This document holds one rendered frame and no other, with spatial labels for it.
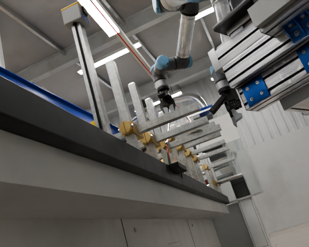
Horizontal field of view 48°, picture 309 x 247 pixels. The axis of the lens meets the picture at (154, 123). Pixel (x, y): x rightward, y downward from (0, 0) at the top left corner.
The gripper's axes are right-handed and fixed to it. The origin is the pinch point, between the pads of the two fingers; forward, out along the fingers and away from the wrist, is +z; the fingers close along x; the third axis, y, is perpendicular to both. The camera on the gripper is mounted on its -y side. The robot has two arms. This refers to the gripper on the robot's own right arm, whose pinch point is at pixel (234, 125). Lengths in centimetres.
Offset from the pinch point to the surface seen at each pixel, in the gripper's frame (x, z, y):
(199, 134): -1.6, -1.6, -18.5
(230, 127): 222, -61, -5
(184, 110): -52, 2, -15
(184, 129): -26.6, 1.0, -21.5
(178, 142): -1.7, -1.5, -30.1
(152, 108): -5.9, -23.4, -37.4
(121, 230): -37, 35, -58
